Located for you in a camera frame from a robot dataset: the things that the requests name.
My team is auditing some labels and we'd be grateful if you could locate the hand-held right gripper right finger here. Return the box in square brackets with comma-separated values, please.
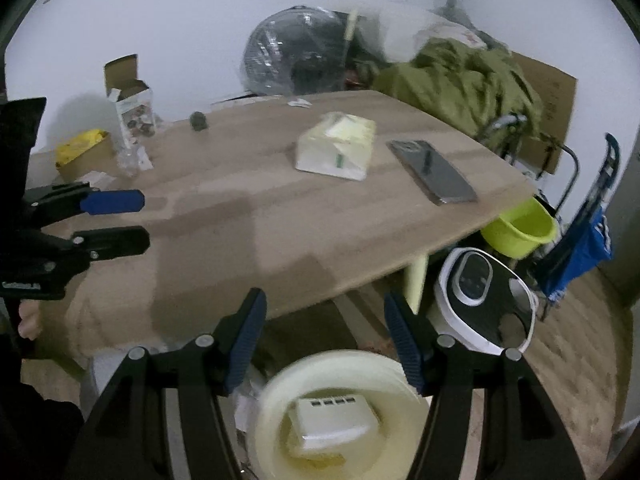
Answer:
[383, 292, 586, 480]

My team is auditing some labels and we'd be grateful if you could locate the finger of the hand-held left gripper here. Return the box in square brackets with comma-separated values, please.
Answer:
[22, 181, 146, 227]
[30, 226, 151, 291]

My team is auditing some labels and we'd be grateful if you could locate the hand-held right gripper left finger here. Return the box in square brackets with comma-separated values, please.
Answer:
[65, 287, 268, 480]

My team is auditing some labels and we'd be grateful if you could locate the white trash bin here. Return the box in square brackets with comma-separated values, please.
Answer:
[250, 350, 436, 480]

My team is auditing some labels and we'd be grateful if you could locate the small white box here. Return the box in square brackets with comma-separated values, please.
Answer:
[287, 395, 381, 454]

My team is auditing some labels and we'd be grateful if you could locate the person's left hand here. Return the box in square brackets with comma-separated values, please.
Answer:
[17, 305, 44, 341]

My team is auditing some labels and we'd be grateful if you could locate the low brown cardboard box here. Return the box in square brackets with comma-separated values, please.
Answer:
[55, 132, 119, 184]

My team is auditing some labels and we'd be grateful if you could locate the small clear plastic wrapper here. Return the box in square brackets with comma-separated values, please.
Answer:
[116, 146, 154, 177]

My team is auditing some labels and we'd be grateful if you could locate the yellow bag in cardboard box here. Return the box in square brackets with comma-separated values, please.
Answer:
[55, 130, 111, 167]

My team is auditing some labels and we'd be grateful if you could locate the pale table leg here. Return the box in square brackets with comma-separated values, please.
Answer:
[404, 254, 430, 314]

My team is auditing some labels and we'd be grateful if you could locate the white rice cooker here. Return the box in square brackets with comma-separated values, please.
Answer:
[432, 247, 540, 356]

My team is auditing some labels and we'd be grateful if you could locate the white printed carton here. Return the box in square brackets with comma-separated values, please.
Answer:
[107, 80, 157, 149]

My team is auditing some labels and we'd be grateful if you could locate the lime green plastic basin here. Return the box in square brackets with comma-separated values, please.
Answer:
[481, 197, 560, 261]

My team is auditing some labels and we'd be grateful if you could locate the grey smartphone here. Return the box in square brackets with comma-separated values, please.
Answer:
[386, 139, 480, 207]

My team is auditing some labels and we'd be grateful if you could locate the blue folding cart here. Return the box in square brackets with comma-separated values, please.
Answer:
[530, 132, 621, 321]

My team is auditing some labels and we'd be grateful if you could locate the pale green tissue pack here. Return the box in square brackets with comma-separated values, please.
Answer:
[295, 112, 377, 182]

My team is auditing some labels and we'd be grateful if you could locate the plastic-wrapped electric fan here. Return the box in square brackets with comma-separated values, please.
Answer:
[243, 5, 349, 97]

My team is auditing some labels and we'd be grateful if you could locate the olive green cloth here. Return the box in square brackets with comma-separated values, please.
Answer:
[372, 37, 545, 147]

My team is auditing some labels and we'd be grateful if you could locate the flat cardboard sheet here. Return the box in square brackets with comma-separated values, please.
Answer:
[505, 50, 579, 176]

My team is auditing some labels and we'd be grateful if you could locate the white bedding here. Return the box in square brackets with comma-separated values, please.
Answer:
[359, 2, 497, 63]

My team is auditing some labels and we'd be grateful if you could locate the metal chair frame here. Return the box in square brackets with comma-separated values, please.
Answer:
[475, 112, 581, 223]

